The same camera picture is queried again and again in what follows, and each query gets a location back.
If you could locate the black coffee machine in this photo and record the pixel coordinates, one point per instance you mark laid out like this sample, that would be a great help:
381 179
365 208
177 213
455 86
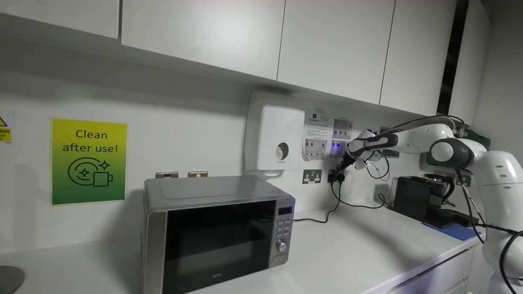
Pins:
411 198

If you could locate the small grey wall plate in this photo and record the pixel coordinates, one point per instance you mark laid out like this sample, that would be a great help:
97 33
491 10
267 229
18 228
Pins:
383 195

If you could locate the white upper cabinet door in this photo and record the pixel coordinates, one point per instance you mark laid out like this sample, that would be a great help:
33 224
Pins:
417 55
332 50
59 15
201 33

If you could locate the white base cabinet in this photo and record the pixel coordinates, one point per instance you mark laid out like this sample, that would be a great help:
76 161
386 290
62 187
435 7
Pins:
435 272

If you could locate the silver microwave oven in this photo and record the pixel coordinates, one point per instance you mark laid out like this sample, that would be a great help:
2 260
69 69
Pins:
218 239

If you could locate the white instruction sheet with logo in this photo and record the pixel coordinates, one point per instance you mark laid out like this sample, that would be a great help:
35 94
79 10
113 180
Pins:
316 131

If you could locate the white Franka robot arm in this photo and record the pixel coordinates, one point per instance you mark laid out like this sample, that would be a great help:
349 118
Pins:
501 174

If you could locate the silver double wall socket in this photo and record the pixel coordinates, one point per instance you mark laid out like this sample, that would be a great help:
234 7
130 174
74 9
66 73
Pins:
344 180

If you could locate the blue cloth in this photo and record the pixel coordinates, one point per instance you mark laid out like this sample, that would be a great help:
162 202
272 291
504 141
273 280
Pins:
455 233

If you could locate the silver wall switch plate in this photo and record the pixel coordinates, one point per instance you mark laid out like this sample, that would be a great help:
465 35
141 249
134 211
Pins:
313 177

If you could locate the yellow warning sign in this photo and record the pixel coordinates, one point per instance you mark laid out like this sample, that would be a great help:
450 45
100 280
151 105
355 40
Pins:
4 131

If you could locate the green clean-after-use sign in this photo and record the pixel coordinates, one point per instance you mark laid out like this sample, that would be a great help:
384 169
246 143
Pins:
90 164

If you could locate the grey round dish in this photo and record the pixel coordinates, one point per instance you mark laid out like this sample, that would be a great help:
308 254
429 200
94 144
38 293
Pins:
10 280

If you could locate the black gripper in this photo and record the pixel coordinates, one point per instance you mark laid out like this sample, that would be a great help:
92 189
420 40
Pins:
350 162

